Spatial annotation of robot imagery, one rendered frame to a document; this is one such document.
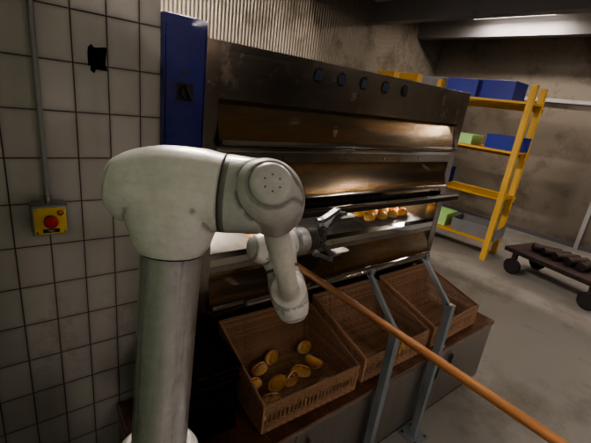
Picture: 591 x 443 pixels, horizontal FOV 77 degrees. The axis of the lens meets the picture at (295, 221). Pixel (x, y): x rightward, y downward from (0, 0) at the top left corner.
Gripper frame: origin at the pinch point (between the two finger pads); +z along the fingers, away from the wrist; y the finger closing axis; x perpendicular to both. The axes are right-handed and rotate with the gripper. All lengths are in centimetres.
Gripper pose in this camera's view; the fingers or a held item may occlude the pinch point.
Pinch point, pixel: (346, 232)
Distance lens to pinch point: 138.1
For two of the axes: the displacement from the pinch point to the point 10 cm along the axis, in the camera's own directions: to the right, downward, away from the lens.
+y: -1.2, 9.4, 3.2
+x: 6.1, 3.2, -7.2
